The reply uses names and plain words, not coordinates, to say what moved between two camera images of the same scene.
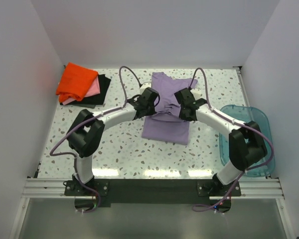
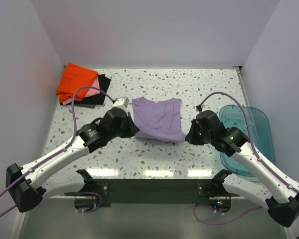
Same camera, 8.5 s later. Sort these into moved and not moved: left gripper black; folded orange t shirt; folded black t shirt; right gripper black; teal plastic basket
Moved: left gripper black; right gripper black
Not moved: folded orange t shirt; teal plastic basket; folded black t shirt
